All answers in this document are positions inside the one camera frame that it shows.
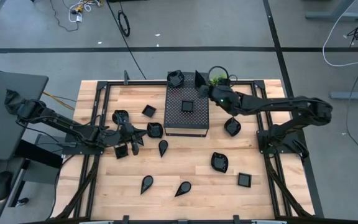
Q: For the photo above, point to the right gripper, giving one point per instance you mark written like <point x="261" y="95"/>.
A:
<point x="227" y="99"/>

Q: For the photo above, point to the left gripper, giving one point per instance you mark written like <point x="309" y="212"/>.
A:
<point x="118" y="138"/>

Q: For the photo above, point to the black teardrop mini plate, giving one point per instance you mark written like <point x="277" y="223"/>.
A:
<point x="163" y="147"/>
<point x="183" y="188"/>
<point x="146" y="183"/>
<point x="199" y="79"/>

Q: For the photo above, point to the black square mini plate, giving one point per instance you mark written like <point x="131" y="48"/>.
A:
<point x="187" y="106"/>
<point x="121" y="151"/>
<point x="244" y="180"/>
<point x="148" y="110"/>

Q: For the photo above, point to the black wavy mini plate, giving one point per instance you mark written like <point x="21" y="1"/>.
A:
<point x="219" y="162"/>
<point x="155" y="130"/>
<point x="175" y="78"/>
<point x="232" y="126"/>
<point x="120" y="117"/>

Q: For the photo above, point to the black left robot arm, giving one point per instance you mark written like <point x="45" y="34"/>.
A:
<point x="61" y="121"/>

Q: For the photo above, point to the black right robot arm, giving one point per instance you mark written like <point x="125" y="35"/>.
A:
<point x="291" y="104"/>

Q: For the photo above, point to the green plant in white pot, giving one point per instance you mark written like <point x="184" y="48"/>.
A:
<point x="214" y="81"/>

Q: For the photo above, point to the black perforated metal shelf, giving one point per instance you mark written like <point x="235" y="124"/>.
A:
<point x="179" y="121"/>

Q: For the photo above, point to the white LED light bar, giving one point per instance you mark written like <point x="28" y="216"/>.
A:
<point x="269" y="222"/>
<point x="95" y="222"/>

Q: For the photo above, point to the black desk leg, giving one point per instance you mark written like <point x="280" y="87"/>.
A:
<point x="39" y="155"/>

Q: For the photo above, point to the grey desk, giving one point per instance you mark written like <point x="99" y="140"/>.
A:
<point x="11" y="130"/>

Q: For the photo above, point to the black plastic part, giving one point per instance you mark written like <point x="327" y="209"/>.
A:
<point x="11" y="96"/>

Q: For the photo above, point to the black computer mouse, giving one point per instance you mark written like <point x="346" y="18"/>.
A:
<point x="2" y="185"/>

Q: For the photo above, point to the grey table foot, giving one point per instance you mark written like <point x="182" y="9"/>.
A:
<point x="334" y="15"/>
<point x="353" y="95"/>

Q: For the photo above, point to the black plastic frame clamp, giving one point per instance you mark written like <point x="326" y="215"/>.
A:
<point x="125" y="219"/>
<point x="126" y="77"/>
<point x="235" y="219"/>

